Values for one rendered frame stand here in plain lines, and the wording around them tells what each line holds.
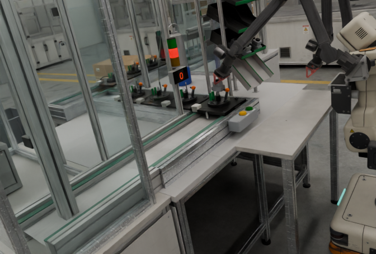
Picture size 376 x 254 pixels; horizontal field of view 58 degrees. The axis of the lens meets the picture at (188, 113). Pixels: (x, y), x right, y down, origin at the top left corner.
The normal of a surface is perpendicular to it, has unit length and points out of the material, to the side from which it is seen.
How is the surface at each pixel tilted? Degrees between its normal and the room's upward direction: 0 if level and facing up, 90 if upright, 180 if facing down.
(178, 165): 90
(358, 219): 0
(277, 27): 90
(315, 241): 0
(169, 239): 90
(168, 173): 90
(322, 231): 0
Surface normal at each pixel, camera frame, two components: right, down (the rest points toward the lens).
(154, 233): 0.77, 0.11
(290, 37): -0.59, 0.37
